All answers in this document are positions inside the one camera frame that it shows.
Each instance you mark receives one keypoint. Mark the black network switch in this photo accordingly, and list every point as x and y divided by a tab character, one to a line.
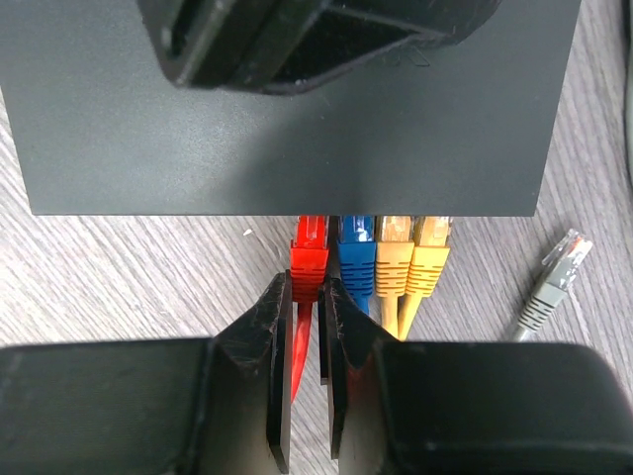
461	131

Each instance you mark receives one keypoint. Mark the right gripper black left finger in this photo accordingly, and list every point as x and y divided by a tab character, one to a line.
207	405

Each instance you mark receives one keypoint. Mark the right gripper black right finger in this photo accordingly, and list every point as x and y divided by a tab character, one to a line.
426	407

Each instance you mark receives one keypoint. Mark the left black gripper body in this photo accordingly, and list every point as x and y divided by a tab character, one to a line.
289	47

